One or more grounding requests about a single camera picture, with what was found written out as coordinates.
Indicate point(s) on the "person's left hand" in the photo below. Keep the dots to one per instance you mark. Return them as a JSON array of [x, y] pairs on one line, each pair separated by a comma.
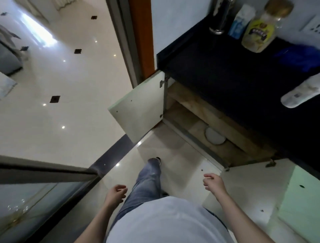
[[115, 196]]

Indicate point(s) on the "person's right hand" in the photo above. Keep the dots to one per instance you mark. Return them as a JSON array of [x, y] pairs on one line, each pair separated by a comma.
[[216, 185]]

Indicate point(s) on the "light green cabinet door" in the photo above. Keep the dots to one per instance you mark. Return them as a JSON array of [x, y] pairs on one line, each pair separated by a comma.
[[255, 185], [137, 110]]

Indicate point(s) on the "cream plate with script print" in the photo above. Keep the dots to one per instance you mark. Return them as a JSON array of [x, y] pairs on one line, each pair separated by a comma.
[[215, 136]]

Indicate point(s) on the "light green kitchen cabinet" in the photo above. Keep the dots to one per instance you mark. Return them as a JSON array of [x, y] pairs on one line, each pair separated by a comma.
[[300, 200]]

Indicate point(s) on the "person's right forearm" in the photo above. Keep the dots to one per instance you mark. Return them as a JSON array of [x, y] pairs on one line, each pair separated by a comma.
[[242, 220]]

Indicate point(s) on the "person's left forearm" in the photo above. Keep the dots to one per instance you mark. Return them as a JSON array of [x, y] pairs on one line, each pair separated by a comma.
[[95, 225]]

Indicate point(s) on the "person's blue jeans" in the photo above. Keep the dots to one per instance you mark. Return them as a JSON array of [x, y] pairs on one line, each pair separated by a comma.
[[145, 185]]

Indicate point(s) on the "person's left shoe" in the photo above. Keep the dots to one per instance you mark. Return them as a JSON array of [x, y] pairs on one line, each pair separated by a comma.
[[158, 161]]

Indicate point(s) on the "person's white shirt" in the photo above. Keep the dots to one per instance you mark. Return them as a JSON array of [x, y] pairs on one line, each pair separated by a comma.
[[167, 222]]

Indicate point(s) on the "glass sliding door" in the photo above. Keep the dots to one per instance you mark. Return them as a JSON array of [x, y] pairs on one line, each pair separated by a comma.
[[50, 175]]

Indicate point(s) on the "white bottle red cap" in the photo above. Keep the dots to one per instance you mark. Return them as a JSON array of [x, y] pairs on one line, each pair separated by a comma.
[[300, 92]]

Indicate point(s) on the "blue crumpled cloth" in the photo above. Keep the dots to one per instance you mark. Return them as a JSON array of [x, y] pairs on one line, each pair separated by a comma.
[[300, 57]]

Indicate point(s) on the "white paper bag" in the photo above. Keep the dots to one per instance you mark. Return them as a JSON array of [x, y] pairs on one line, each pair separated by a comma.
[[6, 85]]

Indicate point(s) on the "clear jar gold lid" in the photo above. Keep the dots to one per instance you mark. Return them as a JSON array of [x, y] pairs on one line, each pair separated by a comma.
[[260, 35]]

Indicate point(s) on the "grey metal door jamb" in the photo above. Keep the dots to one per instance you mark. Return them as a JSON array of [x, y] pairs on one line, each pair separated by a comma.
[[125, 37]]

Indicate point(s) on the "blue white milk carton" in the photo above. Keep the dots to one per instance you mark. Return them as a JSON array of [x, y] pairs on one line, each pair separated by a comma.
[[238, 25]]

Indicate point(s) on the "black metal chopstick holder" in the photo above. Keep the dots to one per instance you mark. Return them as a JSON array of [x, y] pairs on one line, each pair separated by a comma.
[[221, 20]]

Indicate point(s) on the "grey sofa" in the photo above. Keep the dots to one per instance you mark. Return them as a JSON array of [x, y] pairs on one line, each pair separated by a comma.
[[8, 63]]

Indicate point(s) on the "grey striped blanket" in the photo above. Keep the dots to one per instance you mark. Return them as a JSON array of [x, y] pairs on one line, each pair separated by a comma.
[[10, 37]]

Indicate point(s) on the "white curtain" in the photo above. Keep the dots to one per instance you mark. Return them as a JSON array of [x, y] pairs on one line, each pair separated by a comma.
[[63, 3]]

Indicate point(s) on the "orange wooden door frame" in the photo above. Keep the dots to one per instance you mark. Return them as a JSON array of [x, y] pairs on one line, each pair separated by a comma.
[[142, 37]]

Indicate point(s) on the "white wall power socket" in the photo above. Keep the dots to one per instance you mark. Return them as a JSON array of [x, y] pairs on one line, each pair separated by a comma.
[[312, 26]]

